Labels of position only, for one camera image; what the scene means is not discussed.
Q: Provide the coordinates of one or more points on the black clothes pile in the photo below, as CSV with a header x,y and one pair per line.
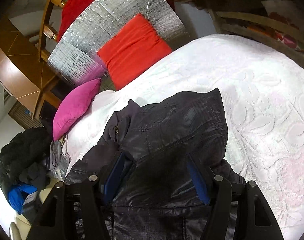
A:
x,y
22,160

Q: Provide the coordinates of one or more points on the blue garment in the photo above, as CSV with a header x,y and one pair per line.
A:
x,y
18,194

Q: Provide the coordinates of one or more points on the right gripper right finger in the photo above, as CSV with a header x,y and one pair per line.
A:
x,y
255,219

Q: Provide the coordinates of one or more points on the silver foil insulation sheet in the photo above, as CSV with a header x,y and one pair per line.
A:
x,y
75,57

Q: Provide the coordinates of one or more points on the red-orange cushion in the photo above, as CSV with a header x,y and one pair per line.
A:
x,y
132,51

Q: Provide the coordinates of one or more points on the black quilted jacket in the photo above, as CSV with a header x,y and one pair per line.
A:
x,y
158,199

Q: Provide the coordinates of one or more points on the brown wooden wardrobe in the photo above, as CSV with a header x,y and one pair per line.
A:
x,y
28,80

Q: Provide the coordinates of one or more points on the wooden shelf unit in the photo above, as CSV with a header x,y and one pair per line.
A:
x,y
278,24

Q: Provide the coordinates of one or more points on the magenta pillow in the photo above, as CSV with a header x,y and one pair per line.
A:
x,y
74,105

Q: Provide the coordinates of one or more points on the wooden headboard frame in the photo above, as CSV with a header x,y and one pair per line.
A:
x,y
47,32

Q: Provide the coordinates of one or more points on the white embossed bedspread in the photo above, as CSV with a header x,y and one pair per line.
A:
x,y
263,97

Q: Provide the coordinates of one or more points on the grey folded garment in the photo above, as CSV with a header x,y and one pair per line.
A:
x,y
58,161

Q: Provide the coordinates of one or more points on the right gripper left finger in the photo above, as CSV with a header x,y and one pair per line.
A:
x,y
79,211

